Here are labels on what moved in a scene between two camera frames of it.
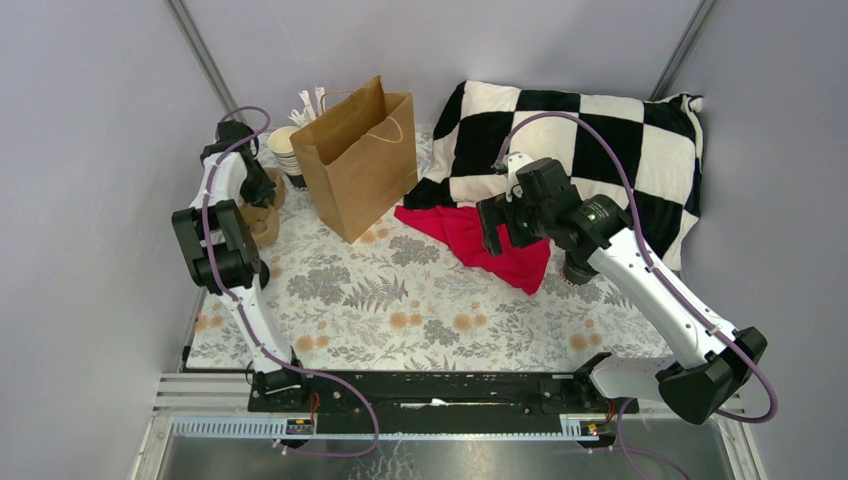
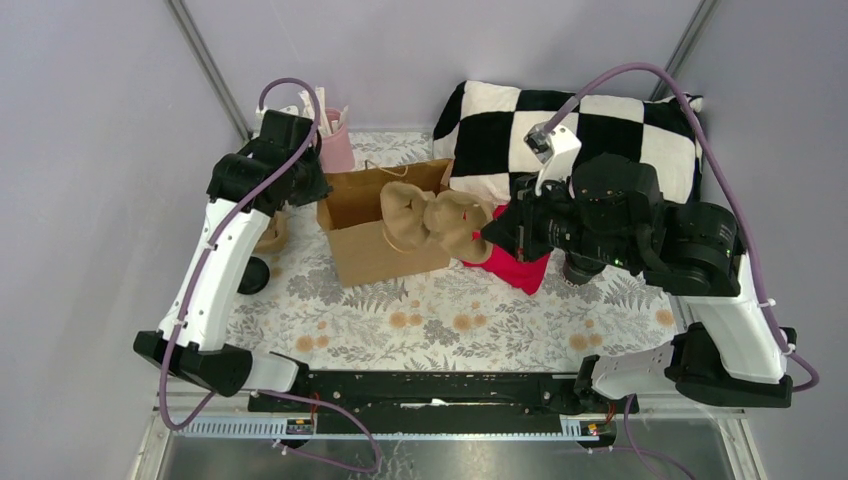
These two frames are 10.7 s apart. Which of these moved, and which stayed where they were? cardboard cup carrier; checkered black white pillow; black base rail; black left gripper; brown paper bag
Moved: brown paper bag; cardboard cup carrier; black left gripper
Stayed: checkered black white pillow; black base rail
